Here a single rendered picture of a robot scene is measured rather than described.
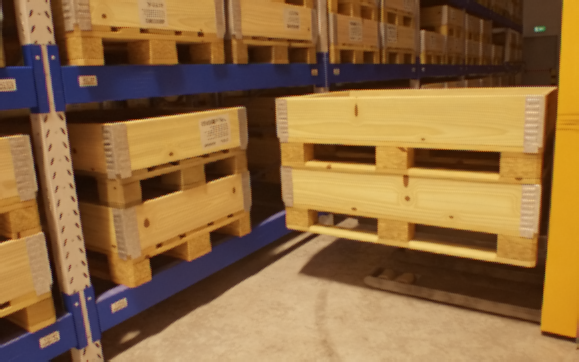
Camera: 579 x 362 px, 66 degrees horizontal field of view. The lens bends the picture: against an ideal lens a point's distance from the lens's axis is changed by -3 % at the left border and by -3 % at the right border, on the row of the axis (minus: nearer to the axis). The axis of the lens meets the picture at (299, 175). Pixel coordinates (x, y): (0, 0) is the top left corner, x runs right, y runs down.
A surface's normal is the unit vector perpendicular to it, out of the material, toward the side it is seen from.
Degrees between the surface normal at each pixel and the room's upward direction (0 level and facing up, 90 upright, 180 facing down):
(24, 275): 90
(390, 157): 90
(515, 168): 90
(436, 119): 90
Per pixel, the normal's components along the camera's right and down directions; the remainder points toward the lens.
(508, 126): -0.54, 0.20
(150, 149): 0.84, 0.07
